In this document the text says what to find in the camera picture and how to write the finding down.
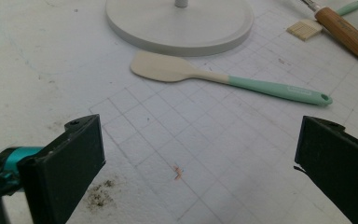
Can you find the white utensil stand with hooks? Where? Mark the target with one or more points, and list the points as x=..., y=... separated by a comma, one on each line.
x=180, y=28

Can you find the white grid mat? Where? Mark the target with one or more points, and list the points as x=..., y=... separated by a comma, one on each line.
x=199, y=140

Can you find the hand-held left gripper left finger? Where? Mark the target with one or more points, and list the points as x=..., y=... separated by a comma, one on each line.
x=65, y=168

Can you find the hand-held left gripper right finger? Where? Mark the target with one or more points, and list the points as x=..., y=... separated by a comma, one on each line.
x=338, y=168

